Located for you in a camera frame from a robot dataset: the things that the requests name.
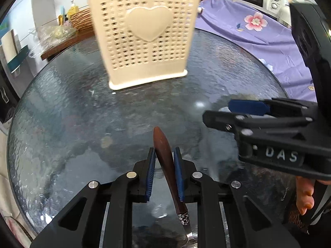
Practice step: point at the teal wall holder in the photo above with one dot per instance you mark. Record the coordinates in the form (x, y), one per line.
(18, 59)

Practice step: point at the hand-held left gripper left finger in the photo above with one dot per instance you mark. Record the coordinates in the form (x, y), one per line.
(150, 179)

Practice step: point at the purple floral cloth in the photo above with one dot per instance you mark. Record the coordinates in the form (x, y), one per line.
(245, 44)

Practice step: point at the wooden side table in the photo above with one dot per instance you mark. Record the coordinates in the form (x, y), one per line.
(64, 45)

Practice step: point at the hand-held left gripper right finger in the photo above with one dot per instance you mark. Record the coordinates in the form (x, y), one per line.
(179, 179)

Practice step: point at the wicker basket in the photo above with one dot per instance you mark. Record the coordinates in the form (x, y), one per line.
(82, 19)

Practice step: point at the beige perforated utensil holder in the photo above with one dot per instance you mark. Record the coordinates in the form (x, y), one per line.
(144, 44)

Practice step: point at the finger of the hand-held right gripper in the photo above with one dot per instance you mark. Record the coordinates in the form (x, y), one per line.
(245, 107)
(219, 120)

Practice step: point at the clear plastic bags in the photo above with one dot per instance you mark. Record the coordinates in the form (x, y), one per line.
(51, 37)

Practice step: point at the person's right hand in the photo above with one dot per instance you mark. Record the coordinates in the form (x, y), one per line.
(305, 193)

